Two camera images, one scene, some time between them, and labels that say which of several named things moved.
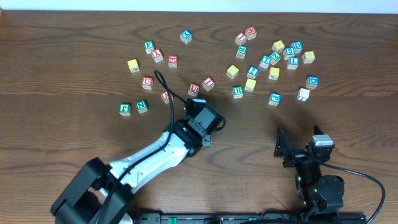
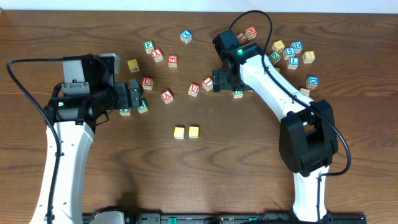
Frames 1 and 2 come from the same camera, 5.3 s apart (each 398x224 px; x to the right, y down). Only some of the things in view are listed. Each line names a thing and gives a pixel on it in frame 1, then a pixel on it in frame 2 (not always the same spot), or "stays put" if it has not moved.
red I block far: (240, 38) stays put
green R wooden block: (238, 92) stays put
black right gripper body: (298, 156) → (222, 79)
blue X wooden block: (186, 36) stays put
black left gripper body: (219, 121) → (129, 95)
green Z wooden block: (275, 57) stays put
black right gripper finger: (282, 147) → (220, 80)
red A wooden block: (165, 97) stays put
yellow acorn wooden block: (134, 65) stays put
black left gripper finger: (206, 140) → (137, 91)
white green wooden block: (303, 94) stays put
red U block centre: (193, 89) stays put
